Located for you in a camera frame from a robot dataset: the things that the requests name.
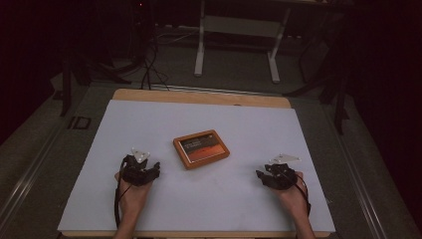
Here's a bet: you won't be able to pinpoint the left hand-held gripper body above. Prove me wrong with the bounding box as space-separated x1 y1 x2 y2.
120 147 153 187

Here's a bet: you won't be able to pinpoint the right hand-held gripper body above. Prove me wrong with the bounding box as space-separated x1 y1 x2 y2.
265 152 303 191

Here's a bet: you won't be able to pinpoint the orange framed box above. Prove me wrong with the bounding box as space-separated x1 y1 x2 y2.
172 128 231 170

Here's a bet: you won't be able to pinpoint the person's right hand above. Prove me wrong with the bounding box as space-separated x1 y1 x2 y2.
275 170 310 217

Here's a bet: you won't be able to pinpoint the person's left hand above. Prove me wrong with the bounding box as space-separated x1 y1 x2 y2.
113 170 154 217

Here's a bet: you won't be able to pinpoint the white table mat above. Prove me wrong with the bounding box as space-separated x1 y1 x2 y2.
57 99 336 233

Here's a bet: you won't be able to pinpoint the black floor socket plate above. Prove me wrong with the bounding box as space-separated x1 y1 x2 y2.
67 116 93 130

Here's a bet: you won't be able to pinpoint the metal floor strip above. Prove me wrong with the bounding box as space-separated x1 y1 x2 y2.
148 84 284 98

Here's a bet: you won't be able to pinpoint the black metal stand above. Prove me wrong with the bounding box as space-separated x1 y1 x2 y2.
59 49 133 118
283 13 354 136

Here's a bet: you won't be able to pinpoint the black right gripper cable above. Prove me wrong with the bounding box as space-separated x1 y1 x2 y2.
292 172 313 217

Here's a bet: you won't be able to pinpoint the metal floor rail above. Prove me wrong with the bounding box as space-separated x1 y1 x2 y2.
0 123 69 228
321 99 390 239

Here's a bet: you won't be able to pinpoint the black floor cables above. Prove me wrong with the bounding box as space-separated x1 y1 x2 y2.
139 33 171 92

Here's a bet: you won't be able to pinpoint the white metal stand frame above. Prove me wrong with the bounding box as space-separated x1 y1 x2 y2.
193 0 294 85

